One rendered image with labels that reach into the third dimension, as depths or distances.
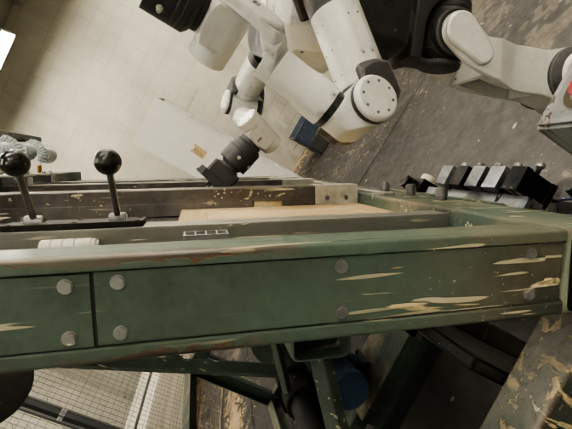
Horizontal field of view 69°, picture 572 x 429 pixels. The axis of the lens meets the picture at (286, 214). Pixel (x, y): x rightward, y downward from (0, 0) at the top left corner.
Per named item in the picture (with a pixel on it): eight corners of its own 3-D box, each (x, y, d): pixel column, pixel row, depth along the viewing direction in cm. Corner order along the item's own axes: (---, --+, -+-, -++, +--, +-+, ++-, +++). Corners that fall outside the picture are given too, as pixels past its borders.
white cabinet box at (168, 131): (311, 186, 503) (155, 96, 454) (288, 226, 512) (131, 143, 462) (303, 178, 562) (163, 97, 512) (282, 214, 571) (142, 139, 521)
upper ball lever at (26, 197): (47, 235, 63) (22, 157, 55) (19, 237, 62) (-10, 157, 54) (53, 220, 66) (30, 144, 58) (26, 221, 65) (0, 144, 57)
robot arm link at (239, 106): (233, 133, 125) (221, 119, 142) (265, 140, 130) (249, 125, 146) (242, 98, 122) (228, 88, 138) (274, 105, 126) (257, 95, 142)
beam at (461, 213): (642, 306, 55) (649, 225, 53) (565, 315, 52) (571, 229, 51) (286, 192, 269) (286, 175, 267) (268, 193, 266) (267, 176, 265)
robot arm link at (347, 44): (379, 137, 80) (338, 31, 81) (423, 109, 68) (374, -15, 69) (329, 151, 75) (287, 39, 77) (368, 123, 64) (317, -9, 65)
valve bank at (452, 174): (622, 198, 83) (539, 138, 77) (588, 260, 83) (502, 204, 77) (466, 185, 132) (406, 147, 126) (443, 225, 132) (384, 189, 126)
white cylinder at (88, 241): (37, 262, 59) (98, 259, 60) (36, 242, 58) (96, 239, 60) (45, 258, 61) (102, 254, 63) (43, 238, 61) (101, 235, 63)
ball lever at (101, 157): (130, 231, 65) (117, 156, 57) (105, 232, 65) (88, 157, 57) (133, 217, 68) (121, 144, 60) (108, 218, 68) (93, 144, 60)
